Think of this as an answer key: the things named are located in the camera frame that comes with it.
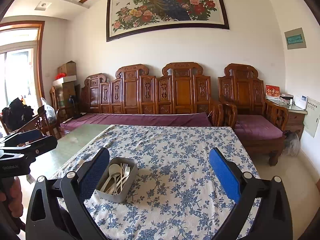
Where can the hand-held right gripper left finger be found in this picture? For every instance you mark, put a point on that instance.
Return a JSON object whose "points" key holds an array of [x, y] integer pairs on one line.
{"points": [[95, 175]]}

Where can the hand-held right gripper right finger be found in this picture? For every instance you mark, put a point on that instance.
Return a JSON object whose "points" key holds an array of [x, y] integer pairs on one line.
{"points": [[225, 177]]}

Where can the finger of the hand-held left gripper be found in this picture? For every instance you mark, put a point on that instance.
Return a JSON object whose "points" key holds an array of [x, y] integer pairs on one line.
{"points": [[42, 143], [27, 135]]}

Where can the white wooden spoon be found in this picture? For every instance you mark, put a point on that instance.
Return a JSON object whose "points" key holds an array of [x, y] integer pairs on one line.
{"points": [[113, 169]]}

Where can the metal spoon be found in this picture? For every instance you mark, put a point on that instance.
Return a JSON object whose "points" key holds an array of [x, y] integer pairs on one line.
{"points": [[115, 180]]}

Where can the grey metal utensil box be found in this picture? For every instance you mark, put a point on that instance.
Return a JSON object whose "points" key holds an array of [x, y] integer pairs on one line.
{"points": [[112, 198]]}

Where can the beige plastic fork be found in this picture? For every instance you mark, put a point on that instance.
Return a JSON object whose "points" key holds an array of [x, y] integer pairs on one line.
{"points": [[127, 170]]}

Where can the person's left hand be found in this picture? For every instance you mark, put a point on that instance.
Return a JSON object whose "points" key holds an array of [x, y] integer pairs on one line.
{"points": [[11, 190]]}

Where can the carved wooden chair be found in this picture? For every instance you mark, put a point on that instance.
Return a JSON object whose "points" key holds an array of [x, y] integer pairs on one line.
{"points": [[40, 125]]}

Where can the black clothes pile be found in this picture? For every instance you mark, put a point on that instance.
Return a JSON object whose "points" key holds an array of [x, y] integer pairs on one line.
{"points": [[16, 112]]}

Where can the clear plastic bag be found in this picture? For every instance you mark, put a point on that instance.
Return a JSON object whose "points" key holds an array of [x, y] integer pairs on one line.
{"points": [[48, 110]]}

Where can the black desk lamp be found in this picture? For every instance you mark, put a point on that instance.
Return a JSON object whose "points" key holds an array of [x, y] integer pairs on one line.
{"points": [[73, 102]]}

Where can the blue floral tablecloth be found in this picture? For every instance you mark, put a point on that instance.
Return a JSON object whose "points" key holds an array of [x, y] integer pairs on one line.
{"points": [[175, 145]]}

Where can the purple armchair cushion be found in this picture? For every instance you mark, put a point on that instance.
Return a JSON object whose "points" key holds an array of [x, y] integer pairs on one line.
{"points": [[257, 126]]}

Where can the red decoration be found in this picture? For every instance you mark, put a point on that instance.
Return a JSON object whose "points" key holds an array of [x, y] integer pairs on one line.
{"points": [[61, 76]]}

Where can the purple sofa mat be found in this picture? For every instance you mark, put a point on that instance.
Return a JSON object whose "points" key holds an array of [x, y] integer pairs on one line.
{"points": [[140, 118]]}

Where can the grey plastic bag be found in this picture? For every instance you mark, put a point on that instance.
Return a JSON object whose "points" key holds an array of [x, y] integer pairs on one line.
{"points": [[292, 143]]}

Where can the carved wooden armchair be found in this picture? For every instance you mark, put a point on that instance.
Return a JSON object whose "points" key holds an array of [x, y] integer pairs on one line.
{"points": [[242, 90]]}

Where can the wooden side table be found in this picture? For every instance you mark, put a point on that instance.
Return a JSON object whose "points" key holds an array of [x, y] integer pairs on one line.
{"points": [[295, 117]]}

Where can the long carved wooden sofa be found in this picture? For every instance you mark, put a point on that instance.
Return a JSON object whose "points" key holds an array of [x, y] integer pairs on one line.
{"points": [[180, 92]]}

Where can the tissue box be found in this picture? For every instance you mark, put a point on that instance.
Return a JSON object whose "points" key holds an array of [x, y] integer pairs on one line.
{"points": [[286, 97]]}

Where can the white tabletop device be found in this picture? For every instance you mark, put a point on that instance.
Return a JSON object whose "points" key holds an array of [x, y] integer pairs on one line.
{"points": [[300, 102]]}

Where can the framed peacock flower painting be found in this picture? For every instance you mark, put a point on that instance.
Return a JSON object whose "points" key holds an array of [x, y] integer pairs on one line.
{"points": [[167, 7]]}

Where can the wooden balcony door frame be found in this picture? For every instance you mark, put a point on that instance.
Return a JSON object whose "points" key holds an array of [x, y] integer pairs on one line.
{"points": [[41, 60]]}

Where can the white wall panel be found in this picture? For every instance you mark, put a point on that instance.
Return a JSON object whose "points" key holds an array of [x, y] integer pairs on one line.
{"points": [[312, 117]]}

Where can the green framed wall box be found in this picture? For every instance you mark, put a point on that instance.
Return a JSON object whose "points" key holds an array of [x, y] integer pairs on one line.
{"points": [[295, 38]]}

